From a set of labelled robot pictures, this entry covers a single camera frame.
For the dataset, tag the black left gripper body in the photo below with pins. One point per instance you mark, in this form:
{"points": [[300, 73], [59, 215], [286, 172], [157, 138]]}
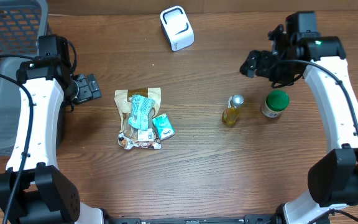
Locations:
{"points": [[82, 91]]}

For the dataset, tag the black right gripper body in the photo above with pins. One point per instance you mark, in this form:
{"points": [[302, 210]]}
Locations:
{"points": [[279, 72]]}

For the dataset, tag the green lid white jar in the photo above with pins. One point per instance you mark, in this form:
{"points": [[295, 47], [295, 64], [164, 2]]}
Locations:
{"points": [[275, 103]]}

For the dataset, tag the beige brown paper pouch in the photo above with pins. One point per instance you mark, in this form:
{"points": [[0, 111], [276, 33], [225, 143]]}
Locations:
{"points": [[123, 100]]}

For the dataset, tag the clear bottle yellow liquid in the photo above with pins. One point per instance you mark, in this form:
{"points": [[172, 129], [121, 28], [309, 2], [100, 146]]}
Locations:
{"points": [[233, 108]]}

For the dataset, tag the teal white snack packet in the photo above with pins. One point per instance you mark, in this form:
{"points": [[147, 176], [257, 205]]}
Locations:
{"points": [[141, 107]]}

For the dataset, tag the brown patterned snack packet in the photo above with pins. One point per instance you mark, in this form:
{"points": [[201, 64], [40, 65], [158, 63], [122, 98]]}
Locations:
{"points": [[148, 139]]}

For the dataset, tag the green white tissue pack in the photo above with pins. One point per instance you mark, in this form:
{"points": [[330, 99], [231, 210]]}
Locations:
{"points": [[163, 126]]}

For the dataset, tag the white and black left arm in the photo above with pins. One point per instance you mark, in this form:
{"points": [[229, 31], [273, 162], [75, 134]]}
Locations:
{"points": [[32, 189]]}

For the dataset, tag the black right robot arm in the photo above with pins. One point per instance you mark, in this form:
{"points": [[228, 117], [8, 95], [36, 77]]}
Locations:
{"points": [[300, 51]]}

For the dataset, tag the white barcode scanner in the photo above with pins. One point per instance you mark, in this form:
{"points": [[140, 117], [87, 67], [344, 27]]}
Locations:
{"points": [[177, 28]]}

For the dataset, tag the grey plastic mesh basket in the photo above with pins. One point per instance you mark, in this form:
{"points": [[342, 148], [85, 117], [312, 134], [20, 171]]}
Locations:
{"points": [[21, 25]]}

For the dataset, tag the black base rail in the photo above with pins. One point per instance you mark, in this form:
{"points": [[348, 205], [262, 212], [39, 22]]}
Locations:
{"points": [[247, 219]]}

